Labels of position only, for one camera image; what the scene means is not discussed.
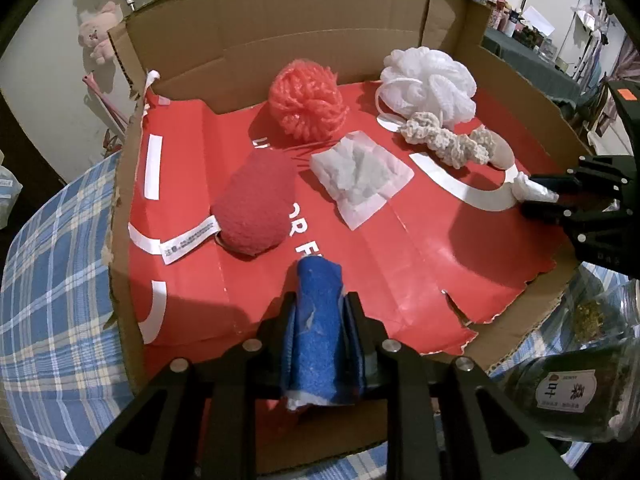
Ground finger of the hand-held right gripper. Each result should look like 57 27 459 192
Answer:
530 155 636 196
520 200 621 226

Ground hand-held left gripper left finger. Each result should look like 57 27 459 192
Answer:
65 292 296 480

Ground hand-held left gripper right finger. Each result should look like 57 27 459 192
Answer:
345 291 581 480

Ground blue cloth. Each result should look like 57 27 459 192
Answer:
280 255 366 411

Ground red plush heart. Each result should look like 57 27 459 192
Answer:
160 152 297 265

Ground beige crochet piece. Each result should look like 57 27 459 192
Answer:
399 111 493 170

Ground cardboard box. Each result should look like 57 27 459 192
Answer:
102 0 601 476

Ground red paper liner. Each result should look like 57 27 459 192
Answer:
127 80 557 356

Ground clear jar yellow contents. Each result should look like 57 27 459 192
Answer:
557 265 638 346

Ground dark green table cover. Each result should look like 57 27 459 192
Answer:
482 27 601 111

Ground metal lid jar dark tea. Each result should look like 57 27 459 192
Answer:
500 330 640 443

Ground white sachet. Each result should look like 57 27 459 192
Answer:
309 130 416 231

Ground white envelope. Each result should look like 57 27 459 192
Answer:
520 5 555 36

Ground white bath loofah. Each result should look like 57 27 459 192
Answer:
376 46 478 131

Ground row of bottles and cosmetics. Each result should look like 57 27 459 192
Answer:
370 0 556 56

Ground red yarn pompom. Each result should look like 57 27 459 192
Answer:
268 57 348 140

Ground pink sticks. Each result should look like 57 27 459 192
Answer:
82 74 131 136

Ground clear plastic bag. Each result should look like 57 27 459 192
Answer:
0 165 23 231

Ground pink plush toy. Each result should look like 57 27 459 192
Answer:
76 1 126 65

